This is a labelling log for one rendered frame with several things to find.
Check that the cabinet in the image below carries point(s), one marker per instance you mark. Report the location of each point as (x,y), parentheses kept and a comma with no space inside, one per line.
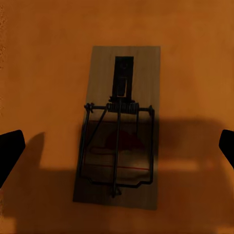
(45,58)

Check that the mousetrap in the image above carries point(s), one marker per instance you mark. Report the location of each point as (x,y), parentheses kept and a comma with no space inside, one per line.
(118,153)

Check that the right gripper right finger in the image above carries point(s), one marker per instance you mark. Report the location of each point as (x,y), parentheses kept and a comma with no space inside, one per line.
(226,145)

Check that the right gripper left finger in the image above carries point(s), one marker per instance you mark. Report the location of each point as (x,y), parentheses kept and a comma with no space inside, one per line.
(12,145)

